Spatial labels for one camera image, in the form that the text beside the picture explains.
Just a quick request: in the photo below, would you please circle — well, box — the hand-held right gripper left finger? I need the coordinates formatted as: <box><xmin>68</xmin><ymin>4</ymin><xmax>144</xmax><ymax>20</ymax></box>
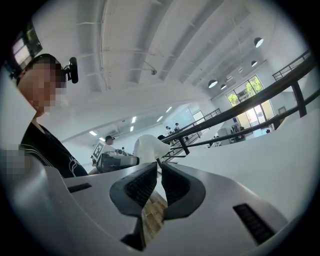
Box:
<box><xmin>109</xmin><ymin>161</ymin><xmax>158</xmax><ymax>252</ymax></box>

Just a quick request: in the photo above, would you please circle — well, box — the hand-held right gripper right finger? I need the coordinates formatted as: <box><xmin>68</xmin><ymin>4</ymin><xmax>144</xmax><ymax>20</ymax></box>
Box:
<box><xmin>161</xmin><ymin>162</ymin><xmax>206</xmax><ymax>221</ymax></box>

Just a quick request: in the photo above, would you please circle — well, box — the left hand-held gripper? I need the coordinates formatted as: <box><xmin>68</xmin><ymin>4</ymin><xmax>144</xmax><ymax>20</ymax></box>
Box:
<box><xmin>90</xmin><ymin>134</ymin><xmax>174</xmax><ymax>174</ymax></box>

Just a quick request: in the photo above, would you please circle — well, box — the person's black shirt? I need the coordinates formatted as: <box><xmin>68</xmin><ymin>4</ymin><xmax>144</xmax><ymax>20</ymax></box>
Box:
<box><xmin>20</xmin><ymin>119</ymin><xmax>89</xmax><ymax>179</ymax></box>

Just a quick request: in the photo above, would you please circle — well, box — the person's head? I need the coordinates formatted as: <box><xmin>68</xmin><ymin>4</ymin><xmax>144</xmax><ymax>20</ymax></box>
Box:
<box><xmin>15</xmin><ymin>53</ymin><xmax>70</xmax><ymax>118</ymax></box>

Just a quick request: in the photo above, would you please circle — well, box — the black metal stair railing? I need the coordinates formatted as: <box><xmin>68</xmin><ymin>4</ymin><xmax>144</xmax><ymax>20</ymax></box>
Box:
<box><xmin>159</xmin><ymin>51</ymin><xmax>320</xmax><ymax>162</ymax></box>

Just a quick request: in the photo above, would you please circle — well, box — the dark framed window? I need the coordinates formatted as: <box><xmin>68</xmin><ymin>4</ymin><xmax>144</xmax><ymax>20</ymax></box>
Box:
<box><xmin>9</xmin><ymin>21</ymin><xmax>43</xmax><ymax>73</ymax></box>

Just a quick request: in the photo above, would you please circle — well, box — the black metal balcony railing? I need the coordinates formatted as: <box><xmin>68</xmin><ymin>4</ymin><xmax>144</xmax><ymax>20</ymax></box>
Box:
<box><xmin>271</xmin><ymin>49</ymin><xmax>311</xmax><ymax>82</ymax></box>

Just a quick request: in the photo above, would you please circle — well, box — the black head-worn camera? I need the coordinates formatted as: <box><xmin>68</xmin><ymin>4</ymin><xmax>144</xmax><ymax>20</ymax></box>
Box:
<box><xmin>62</xmin><ymin>57</ymin><xmax>79</xmax><ymax>84</ymax></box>

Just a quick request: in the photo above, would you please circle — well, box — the large glass window wall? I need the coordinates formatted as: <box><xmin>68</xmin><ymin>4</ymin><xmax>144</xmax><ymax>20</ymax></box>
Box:
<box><xmin>225</xmin><ymin>74</ymin><xmax>276</xmax><ymax>127</ymax></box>

